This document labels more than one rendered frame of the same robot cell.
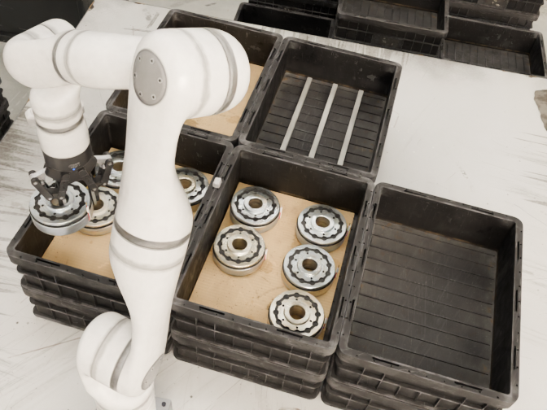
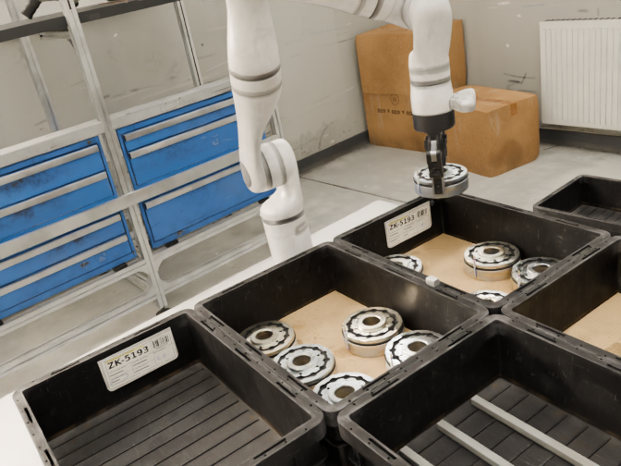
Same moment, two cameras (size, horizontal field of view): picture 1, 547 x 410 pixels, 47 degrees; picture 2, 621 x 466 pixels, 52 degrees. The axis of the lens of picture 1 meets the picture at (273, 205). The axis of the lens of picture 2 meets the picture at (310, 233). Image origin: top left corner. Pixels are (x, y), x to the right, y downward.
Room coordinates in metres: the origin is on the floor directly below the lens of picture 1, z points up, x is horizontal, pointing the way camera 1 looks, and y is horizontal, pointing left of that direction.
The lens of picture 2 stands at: (1.36, -0.59, 1.45)
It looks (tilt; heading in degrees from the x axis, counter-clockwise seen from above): 24 degrees down; 140
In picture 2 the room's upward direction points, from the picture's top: 11 degrees counter-clockwise
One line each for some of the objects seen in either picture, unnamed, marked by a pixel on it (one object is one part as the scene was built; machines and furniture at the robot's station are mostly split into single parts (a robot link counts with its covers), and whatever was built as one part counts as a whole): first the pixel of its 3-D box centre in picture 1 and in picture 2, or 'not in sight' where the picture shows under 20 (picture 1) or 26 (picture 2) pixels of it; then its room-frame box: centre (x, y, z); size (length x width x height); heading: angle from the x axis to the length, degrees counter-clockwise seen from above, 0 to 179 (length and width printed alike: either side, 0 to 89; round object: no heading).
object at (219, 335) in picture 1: (277, 254); (335, 340); (0.70, -0.02, 0.87); 0.40 x 0.30 x 0.11; 171
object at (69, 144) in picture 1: (59, 119); (442, 91); (0.69, 0.35, 1.17); 0.11 x 0.09 x 0.06; 31
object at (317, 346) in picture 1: (279, 238); (330, 314); (0.70, -0.02, 0.92); 0.40 x 0.30 x 0.02; 171
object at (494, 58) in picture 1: (477, 80); not in sight; (2.06, -0.74, 0.31); 0.40 x 0.30 x 0.34; 86
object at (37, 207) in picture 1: (59, 202); (440, 174); (0.65, 0.36, 1.00); 0.10 x 0.10 x 0.01
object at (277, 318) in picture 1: (296, 314); (264, 338); (0.58, -0.07, 0.86); 0.10 x 0.10 x 0.01
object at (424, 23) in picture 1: (381, 50); not in sight; (2.09, -0.34, 0.37); 0.40 x 0.30 x 0.45; 86
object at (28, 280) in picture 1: (132, 213); (464, 266); (0.75, 0.28, 0.87); 0.40 x 0.30 x 0.11; 171
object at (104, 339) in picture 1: (119, 364); (275, 182); (0.37, 0.19, 1.01); 0.09 x 0.09 x 0.17; 70
